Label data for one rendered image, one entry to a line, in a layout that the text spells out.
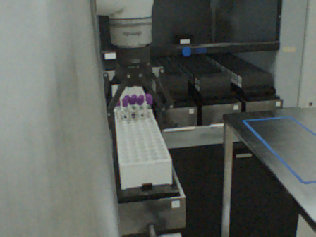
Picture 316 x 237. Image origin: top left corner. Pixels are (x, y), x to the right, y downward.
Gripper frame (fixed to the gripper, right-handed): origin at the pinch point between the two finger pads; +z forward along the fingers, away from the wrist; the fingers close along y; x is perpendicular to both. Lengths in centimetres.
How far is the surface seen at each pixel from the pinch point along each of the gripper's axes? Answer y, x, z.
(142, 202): -1.3, -21.7, 5.3
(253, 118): 33.9, 11.2, 3.8
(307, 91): 136, 149, 42
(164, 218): 2.6, -21.7, 9.4
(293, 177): 28.3, -21.6, 3.8
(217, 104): 29.1, 29.6, 5.0
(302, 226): 86, 59, 86
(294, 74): 61, 38, -1
